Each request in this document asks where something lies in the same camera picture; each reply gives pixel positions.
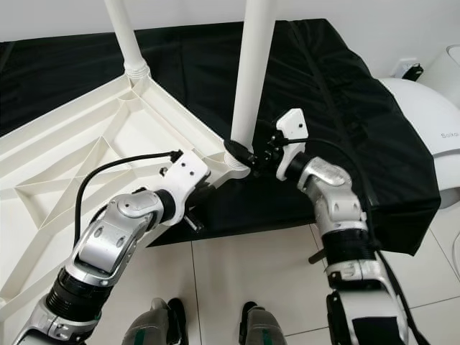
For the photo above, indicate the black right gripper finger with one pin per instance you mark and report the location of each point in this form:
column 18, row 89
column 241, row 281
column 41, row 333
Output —
column 239, row 152

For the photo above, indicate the white plastic table leg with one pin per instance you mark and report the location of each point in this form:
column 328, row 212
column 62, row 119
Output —
column 126, row 36
column 255, row 72

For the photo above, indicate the white plastic table top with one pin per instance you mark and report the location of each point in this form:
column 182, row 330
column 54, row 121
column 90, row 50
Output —
column 36, row 215

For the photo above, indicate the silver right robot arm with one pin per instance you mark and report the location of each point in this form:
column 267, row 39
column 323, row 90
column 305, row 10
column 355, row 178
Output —
column 338, row 205

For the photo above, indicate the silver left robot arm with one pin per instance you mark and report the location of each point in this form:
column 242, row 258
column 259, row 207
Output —
column 115, row 241

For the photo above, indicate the black tablecloth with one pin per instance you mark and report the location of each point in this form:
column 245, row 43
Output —
column 352, row 86

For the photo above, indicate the black metal table leg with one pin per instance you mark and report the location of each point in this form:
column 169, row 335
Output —
column 318, row 256

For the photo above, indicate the grey robot left leg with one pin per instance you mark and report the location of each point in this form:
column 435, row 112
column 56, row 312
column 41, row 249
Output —
column 154, row 328

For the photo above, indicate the black power plug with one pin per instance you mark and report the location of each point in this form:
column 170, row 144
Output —
column 413, row 72

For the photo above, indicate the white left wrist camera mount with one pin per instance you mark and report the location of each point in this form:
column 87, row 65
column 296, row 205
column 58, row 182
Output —
column 187, row 174

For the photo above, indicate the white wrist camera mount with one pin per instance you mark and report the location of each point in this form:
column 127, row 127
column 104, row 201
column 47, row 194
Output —
column 187, row 174
column 292, row 128

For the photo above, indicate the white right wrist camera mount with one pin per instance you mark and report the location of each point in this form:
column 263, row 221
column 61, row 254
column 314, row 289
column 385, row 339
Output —
column 292, row 128

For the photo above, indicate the white wall socket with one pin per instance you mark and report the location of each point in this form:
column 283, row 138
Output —
column 402, row 65

